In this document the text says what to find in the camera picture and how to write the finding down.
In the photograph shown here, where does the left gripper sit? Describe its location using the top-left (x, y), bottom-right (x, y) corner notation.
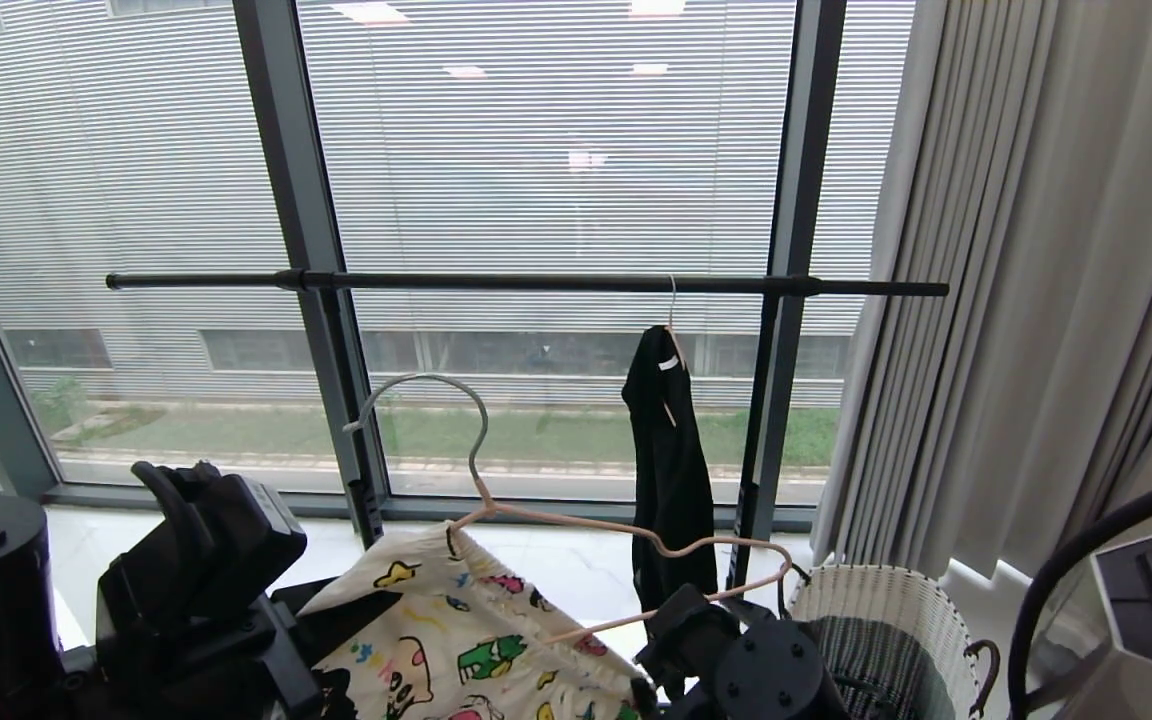
top-left (64, 578), bottom-right (405, 720)

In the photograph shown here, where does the cream printed garment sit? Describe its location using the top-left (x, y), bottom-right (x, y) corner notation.
top-left (298, 522), bottom-right (652, 720)

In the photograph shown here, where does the pink clothes hanger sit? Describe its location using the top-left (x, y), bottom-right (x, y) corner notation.
top-left (344, 373), bottom-right (797, 646)
top-left (661, 275), bottom-right (687, 426)

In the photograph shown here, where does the black garment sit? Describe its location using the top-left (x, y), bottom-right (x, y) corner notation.
top-left (622, 325), bottom-right (719, 613)

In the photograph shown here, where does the black clothes rack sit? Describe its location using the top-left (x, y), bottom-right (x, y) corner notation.
top-left (106, 270), bottom-right (949, 591)

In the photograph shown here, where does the white laundry basket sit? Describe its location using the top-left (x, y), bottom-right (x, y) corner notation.
top-left (781, 563), bottom-right (1002, 720)

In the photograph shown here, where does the window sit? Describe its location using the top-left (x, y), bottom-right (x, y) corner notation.
top-left (0, 0), bottom-right (917, 531)

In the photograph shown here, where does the beige curtain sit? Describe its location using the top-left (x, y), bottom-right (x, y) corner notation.
top-left (814, 0), bottom-right (1152, 586)

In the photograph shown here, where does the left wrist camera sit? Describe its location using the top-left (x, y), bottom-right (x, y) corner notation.
top-left (96, 460), bottom-right (309, 651)

